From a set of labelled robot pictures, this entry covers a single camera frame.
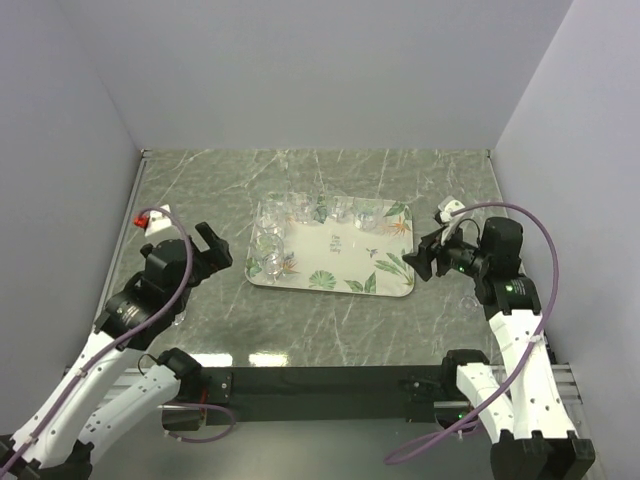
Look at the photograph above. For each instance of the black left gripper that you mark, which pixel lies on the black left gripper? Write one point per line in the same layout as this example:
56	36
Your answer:
217	256

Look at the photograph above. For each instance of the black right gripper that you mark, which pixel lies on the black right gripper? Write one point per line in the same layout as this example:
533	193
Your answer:
422	258

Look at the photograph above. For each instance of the clear faceted glass bottom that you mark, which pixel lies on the clear faceted glass bottom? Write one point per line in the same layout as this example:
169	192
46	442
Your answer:
268	251

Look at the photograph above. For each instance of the clear glass under left arm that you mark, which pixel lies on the clear glass under left arm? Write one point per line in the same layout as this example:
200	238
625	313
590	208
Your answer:
179	318

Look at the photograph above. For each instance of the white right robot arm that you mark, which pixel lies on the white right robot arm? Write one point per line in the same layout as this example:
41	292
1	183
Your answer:
531	432

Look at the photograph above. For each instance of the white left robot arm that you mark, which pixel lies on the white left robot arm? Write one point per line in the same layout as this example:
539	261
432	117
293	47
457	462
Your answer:
75	426

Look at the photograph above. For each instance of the white tropical leaf tray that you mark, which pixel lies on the white tropical leaf tray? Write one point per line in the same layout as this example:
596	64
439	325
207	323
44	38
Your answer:
325	255

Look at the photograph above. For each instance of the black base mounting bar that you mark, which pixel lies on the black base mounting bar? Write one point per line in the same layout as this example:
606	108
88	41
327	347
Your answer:
262	394

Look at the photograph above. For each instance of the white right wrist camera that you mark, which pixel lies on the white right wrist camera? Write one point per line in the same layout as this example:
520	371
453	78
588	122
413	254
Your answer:
448	212

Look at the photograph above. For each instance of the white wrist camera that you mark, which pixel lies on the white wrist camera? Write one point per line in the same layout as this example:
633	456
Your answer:
156	225
448	212

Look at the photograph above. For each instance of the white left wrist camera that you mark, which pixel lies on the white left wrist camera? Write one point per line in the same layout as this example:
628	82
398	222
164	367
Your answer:
156	225

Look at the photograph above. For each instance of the aluminium table edge rail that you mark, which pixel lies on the aluminium table edge rail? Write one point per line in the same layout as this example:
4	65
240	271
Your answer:
112	268

